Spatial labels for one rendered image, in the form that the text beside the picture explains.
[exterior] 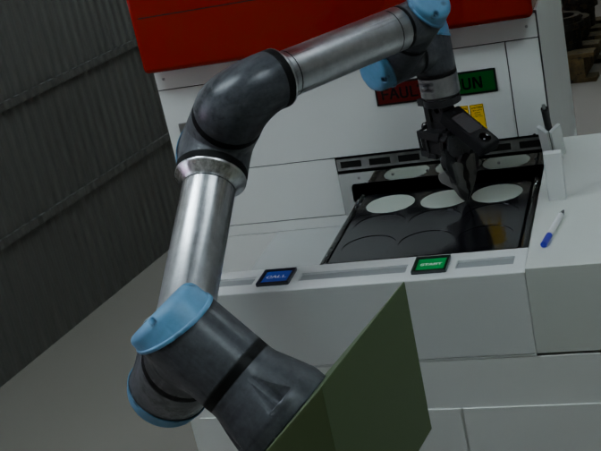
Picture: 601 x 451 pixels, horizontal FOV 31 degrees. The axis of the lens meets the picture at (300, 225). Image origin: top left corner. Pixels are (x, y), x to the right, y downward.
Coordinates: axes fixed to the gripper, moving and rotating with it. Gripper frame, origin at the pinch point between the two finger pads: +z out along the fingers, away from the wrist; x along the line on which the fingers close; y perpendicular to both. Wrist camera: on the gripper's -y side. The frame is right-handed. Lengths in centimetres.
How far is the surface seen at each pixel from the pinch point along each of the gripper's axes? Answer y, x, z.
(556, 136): -27.0, 2.9, -15.6
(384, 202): 17.9, 6.6, 1.5
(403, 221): 6.1, 12.2, 1.4
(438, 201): 6.7, 1.9, 1.7
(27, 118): 242, -13, 8
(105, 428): 153, 29, 90
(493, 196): -1.8, -4.6, 2.1
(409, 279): -25.7, 39.4, -5.6
